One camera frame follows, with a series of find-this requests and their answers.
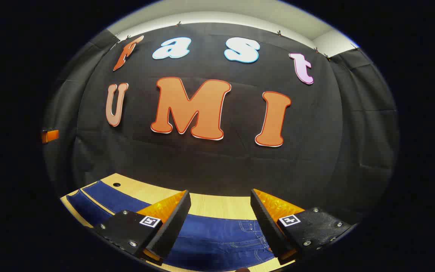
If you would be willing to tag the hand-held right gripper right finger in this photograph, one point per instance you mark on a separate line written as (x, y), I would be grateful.
(268, 226)

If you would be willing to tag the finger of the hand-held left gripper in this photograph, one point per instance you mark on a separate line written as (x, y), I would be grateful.
(50, 136)

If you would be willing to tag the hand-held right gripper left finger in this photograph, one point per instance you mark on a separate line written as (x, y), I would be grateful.
(172, 230)

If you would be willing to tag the blue jeans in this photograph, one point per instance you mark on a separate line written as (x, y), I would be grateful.
(217, 238)

